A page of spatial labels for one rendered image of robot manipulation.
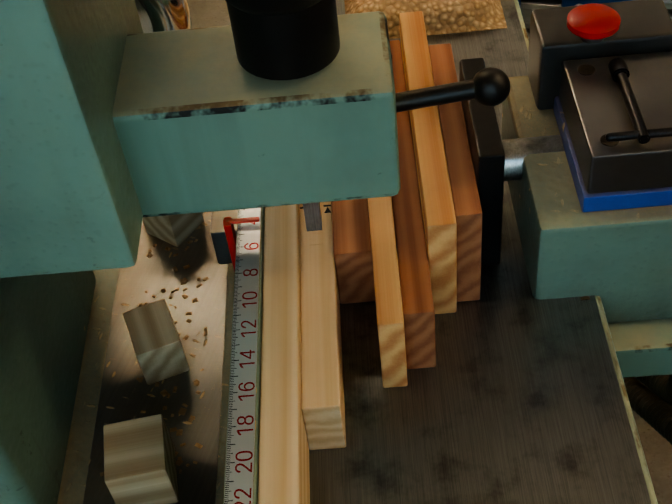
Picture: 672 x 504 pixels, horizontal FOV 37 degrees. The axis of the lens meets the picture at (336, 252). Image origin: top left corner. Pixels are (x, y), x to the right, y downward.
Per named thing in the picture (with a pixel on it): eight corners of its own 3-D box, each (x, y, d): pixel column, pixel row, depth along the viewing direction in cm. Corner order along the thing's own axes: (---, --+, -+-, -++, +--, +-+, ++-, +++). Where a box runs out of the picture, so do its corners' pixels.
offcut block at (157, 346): (190, 370, 71) (180, 340, 68) (147, 386, 70) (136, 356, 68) (174, 328, 74) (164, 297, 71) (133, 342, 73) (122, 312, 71)
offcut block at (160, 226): (173, 206, 83) (162, 170, 80) (204, 220, 81) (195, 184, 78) (146, 233, 81) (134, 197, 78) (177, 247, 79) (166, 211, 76)
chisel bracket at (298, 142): (403, 218, 53) (396, 91, 47) (141, 240, 54) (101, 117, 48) (393, 128, 58) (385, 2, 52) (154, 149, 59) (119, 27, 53)
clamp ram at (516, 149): (599, 257, 61) (616, 145, 54) (475, 267, 61) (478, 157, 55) (570, 158, 67) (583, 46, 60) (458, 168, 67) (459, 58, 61)
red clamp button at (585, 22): (624, 41, 57) (626, 26, 57) (571, 46, 57) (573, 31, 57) (612, 11, 59) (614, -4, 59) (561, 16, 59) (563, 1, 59)
